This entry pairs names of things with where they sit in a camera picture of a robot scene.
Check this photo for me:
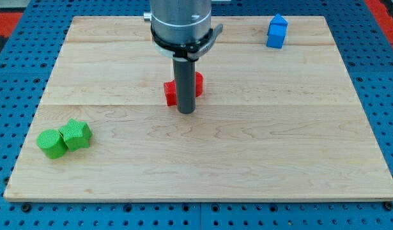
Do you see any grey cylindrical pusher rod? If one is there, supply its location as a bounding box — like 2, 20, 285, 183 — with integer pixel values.
173, 60, 196, 114

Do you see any red star block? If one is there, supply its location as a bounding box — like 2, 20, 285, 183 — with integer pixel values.
164, 80, 177, 107

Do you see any green star block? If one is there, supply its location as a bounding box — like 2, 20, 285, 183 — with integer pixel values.
59, 119, 92, 151

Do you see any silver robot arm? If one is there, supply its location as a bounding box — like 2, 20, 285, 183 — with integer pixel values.
150, 0, 223, 114

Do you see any blue pentagon block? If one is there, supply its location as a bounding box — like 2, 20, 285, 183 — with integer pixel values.
266, 14, 288, 49

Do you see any green cylinder block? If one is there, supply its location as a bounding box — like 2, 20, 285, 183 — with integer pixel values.
36, 129, 68, 159

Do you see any wooden board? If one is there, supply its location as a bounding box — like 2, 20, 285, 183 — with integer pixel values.
4, 16, 393, 203

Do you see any red circle block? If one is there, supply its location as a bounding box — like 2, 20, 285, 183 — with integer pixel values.
196, 72, 203, 97

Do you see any black clamp ring mount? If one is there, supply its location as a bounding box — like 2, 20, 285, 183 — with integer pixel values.
151, 24, 223, 61

